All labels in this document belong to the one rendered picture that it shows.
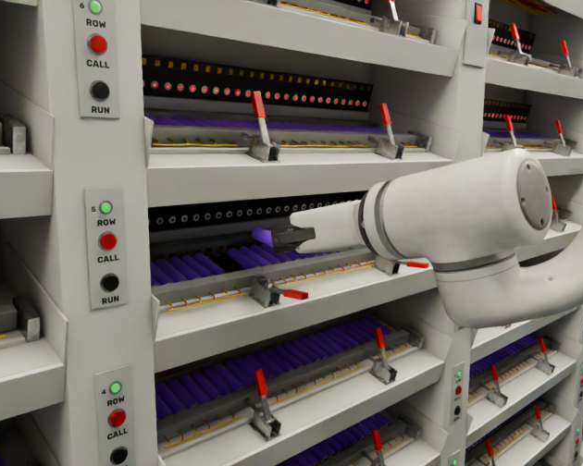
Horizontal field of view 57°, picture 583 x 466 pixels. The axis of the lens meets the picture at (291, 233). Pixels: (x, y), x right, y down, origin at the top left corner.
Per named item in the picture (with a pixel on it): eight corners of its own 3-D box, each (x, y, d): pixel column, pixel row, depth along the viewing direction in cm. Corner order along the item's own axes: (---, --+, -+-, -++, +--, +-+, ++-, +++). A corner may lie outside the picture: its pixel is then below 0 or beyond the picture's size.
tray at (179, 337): (442, 285, 101) (457, 239, 98) (149, 375, 61) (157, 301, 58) (364, 243, 115) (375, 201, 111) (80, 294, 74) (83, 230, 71)
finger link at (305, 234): (346, 222, 59) (341, 225, 64) (277, 233, 59) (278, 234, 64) (348, 233, 59) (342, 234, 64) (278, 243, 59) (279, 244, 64)
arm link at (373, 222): (427, 176, 58) (405, 181, 61) (375, 178, 52) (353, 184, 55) (440, 252, 58) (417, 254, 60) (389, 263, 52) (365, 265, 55)
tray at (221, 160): (447, 184, 99) (470, 108, 94) (142, 208, 58) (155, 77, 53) (365, 153, 112) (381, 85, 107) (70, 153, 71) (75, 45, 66)
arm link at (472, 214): (442, 252, 58) (421, 170, 58) (568, 239, 48) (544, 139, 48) (397, 276, 53) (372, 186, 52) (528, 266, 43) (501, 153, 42)
